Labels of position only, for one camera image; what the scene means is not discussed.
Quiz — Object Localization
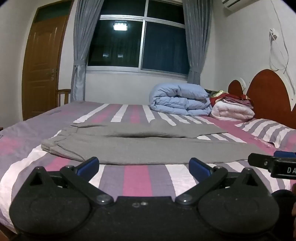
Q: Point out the wooden chair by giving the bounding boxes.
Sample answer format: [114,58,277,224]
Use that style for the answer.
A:
[56,89,71,108]

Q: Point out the white folded blanket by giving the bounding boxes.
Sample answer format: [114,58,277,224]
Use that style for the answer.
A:
[209,101,255,121]

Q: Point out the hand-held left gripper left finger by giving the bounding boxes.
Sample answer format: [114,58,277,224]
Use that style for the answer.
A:
[30,157,114,205]

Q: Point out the brown wooden door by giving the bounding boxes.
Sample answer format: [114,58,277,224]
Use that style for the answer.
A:
[22,1,75,121]

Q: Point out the white air conditioner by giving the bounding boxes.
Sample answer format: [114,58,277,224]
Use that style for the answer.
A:
[221,0,246,10]

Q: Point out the grey pants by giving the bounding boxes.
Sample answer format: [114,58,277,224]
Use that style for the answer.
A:
[41,122,274,166]

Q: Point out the striped pink purple bed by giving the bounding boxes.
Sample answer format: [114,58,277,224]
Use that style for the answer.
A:
[0,101,296,239]

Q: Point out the light blue folded duvet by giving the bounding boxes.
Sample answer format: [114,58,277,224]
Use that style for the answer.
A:
[149,83,214,117]

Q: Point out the striped pillow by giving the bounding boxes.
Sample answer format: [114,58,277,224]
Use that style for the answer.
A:
[235,118,296,149]

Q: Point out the red-brown wooden headboard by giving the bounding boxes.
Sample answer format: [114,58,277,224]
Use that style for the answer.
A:
[228,69,296,129]

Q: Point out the pink folded clothes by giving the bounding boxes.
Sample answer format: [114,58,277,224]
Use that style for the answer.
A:
[221,96,254,108]

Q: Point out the white-framed window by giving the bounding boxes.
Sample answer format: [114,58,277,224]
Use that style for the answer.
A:
[86,0,193,76]

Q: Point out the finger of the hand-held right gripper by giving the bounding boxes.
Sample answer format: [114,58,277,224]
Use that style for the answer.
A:
[247,153,277,172]
[273,151,296,159]

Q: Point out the red folded cloth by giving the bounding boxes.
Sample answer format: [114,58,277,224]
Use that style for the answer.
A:
[209,93,246,106]

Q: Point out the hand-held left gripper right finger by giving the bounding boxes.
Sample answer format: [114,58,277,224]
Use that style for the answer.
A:
[175,158,260,205]

